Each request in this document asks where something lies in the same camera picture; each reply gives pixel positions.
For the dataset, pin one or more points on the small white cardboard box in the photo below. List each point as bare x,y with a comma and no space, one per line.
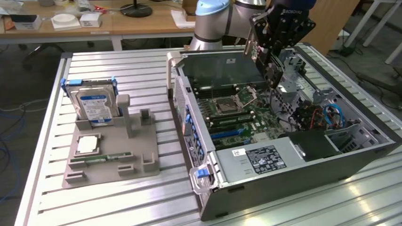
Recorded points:
90,20

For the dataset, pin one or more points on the blue case latch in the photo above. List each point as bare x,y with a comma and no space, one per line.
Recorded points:
202,173

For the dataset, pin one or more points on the black graphics card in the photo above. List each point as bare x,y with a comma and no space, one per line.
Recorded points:
267,62

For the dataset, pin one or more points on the white round container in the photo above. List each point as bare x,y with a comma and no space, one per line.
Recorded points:
66,21

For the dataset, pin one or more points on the black and silver PC case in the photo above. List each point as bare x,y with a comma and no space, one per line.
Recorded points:
282,188

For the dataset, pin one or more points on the white table frame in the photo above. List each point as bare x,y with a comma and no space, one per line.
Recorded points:
375,21

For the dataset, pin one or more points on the grey power supply unit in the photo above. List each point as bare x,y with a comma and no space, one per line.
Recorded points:
261,160

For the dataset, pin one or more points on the grey plastic parts rack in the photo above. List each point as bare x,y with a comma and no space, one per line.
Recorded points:
119,141

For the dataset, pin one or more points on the white paper stack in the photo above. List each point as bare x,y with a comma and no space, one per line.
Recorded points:
182,20

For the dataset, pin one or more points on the silver metal disk bay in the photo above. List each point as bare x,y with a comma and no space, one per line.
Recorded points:
293,70

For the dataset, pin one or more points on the green RAM stick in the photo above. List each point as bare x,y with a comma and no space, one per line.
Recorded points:
100,158

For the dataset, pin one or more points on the hard disk in blue caddy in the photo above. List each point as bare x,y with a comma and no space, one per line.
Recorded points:
92,106

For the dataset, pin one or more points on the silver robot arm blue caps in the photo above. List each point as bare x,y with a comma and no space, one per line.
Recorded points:
214,21

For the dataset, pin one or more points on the CPU socket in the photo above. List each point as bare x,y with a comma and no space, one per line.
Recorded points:
233,100

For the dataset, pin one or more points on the black office chair base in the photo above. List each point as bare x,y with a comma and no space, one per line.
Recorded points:
47,50

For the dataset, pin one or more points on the blue expansion slot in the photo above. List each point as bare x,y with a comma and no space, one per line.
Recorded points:
226,133

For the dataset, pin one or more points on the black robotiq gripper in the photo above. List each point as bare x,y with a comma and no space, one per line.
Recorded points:
289,23

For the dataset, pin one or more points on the wooden desk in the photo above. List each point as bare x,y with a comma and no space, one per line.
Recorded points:
131,27

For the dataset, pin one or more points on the black round lamp base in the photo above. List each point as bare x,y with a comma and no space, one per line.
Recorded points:
136,10

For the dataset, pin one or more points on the wooden cabinet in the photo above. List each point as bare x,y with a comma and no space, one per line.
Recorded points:
330,23

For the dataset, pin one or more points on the silver CPU chip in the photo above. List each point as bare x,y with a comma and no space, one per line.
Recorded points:
87,144

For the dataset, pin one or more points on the black and white box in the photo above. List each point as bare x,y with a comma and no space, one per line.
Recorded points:
27,22

